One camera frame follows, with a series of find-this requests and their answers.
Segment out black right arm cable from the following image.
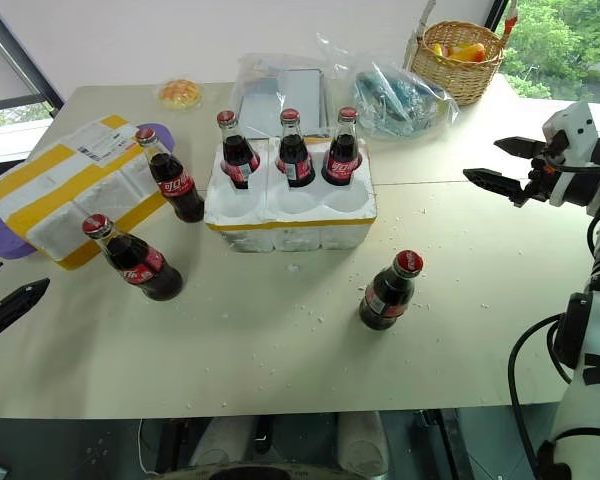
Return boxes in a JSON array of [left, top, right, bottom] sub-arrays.
[[508, 313, 577, 480]]

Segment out thin white cable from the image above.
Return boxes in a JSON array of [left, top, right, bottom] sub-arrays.
[[136, 418, 160, 477]]

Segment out clear bag with blue contents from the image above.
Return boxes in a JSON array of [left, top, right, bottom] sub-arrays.
[[349, 59, 460, 142]]

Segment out clear plastic bag with tray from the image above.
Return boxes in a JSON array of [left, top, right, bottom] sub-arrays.
[[228, 52, 352, 144]]

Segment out woven wicker basket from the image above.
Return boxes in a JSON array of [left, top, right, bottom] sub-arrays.
[[403, 0, 522, 107]]

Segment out white foam bottle tray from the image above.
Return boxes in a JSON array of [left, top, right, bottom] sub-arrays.
[[203, 135, 380, 253]]

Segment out cola bottle white barcode label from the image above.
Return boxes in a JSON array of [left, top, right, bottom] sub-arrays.
[[274, 107, 317, 189], [358, 250, 425, 332]]

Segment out orange bread in clear pack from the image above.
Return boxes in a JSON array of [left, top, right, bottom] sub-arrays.
[[158, 78, 205, 111]]

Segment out orange yellow fruit pieces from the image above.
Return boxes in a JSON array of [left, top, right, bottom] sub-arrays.
[[431, 42, 487, 64]]

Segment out cola bottle plain red label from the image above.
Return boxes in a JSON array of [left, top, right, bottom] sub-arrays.
[[215, 110, 262, 190], [82, 213, 185, 303]]

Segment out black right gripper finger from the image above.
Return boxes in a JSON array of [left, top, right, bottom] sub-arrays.
[[462, 167, 530, 208], [493, 135, 547, 161]]

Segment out white foam lid yellow tape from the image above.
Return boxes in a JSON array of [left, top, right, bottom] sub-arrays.
[[0, 114, 181, 272]]

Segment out white rounded shape under table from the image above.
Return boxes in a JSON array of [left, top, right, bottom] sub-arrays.
[[188, 413, 257, 471], [336, 411, 387, 475]]

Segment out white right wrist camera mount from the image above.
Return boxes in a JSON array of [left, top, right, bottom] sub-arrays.
[[540, 101, 600, 207]]

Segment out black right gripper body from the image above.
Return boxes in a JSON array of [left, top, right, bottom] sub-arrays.
[[526, 127, 570, 204]]

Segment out cola bottle white script label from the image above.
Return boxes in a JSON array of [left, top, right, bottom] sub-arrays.
[[134, 126, 206, 224], [321, 105, 364, 187]]

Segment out dark window frame bar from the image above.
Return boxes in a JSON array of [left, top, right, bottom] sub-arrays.
[[0, 0, 65, 110]]

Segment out purple flat board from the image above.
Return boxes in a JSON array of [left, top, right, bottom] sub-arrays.
[[0, 122, 175, 260]]

